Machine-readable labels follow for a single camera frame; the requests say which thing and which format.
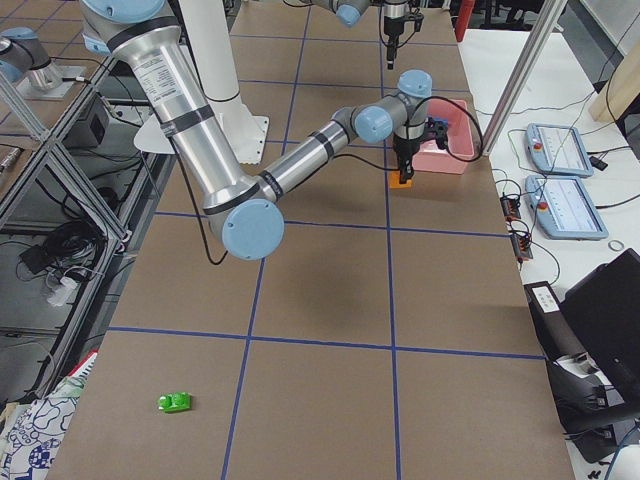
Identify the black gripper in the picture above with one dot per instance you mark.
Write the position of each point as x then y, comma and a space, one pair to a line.
391, 26
404, 147

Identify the orange lego block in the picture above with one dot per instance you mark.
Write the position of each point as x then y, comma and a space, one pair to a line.
397, 181

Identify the green lego block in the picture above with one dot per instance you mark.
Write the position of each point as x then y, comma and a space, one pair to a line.
174, 402

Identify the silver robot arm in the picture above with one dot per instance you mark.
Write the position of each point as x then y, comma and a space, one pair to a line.
177, 60
350, 12

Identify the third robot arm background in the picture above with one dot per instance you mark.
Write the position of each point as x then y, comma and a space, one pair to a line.
26, 63

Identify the pink plastic box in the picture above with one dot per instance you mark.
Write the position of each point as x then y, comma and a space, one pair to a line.
460, 141

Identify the red object background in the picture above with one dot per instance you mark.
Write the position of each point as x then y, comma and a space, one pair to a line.
462, 21

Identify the orange terminal block board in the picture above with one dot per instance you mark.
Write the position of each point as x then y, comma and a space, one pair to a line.
510, 207

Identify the lower terminal block board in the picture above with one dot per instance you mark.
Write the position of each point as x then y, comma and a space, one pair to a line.
521, 244

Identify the upper teach pendant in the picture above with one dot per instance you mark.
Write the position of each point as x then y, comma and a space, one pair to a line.
556, 149

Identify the teach pendant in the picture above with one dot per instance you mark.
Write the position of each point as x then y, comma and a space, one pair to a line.
561, 206
556, 149

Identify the lower teach pendant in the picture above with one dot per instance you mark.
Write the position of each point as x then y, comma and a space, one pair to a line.
561, 206

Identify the white remote control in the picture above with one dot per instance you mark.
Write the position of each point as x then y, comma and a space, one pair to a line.
545, 299

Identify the black laptop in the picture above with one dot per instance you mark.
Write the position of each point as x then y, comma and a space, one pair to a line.
603, 312

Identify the white curved panel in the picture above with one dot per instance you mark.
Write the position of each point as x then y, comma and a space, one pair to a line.
150, 138

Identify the black monitor stand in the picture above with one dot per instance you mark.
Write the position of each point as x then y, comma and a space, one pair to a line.
594, 415

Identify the black power adapter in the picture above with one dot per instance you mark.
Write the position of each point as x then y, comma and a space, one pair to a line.
36, 259

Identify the patterned white blue cloth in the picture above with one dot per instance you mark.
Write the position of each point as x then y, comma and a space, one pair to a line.
34, 433

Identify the aluminium frame post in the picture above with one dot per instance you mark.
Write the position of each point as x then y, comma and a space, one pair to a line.
532, 49

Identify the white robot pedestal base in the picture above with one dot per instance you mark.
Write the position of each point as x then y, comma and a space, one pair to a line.
208, 34

